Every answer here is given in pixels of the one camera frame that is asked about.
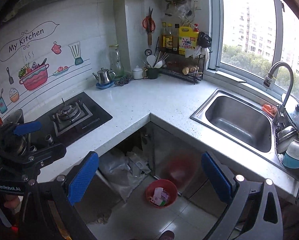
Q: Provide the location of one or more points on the black gas stove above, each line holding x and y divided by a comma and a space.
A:
66, 123

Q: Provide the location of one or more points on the steel wool scrubber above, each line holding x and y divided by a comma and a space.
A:
123, 81

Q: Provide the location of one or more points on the white lidded sugar jar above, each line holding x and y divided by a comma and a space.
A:
138, 73

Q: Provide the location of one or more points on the wok with glass lid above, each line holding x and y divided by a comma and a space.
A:
17, 117

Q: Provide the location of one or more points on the blue saucer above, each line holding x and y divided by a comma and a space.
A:
104, 86

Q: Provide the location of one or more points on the black wire shelf rack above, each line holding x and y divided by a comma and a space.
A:
174, 63

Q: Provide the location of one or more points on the red handled scissors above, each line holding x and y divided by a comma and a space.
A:
148, 22

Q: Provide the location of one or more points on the black plastic bag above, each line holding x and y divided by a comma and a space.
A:
204, 40

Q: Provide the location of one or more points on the dark soy sauce bottle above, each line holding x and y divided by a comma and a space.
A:
169, 37

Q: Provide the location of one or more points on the red trash bin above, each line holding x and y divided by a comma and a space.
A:
167, 185

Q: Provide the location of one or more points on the stainless steel sink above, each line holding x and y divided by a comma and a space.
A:
243, 122

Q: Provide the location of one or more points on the yellow OMO detergent jug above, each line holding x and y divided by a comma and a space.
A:
188, 41

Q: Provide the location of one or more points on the white green medicine box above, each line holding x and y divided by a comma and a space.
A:
160, 197

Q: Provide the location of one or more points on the orange scrubber by sink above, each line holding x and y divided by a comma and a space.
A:
269, 110

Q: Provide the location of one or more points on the green shallow dish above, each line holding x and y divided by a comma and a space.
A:
120, 77

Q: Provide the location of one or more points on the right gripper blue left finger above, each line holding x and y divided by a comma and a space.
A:
80, 177

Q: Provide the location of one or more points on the dark green utensil mug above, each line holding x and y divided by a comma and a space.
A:
150, 73

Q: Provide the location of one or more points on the glass carafe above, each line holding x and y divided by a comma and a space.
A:
115, 61

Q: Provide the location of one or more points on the stainless steel teapot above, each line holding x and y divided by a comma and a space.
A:
104, 76

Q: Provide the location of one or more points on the steel gooseneck faucet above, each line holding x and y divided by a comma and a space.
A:
277, 68

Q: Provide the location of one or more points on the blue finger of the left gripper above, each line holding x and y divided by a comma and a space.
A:
46, 156
27, 128

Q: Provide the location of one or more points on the person's left hand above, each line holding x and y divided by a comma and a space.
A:
10, 201

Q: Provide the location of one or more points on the ginger root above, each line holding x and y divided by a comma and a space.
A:
190, 70

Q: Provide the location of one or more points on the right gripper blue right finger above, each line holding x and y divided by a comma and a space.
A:
220, 176

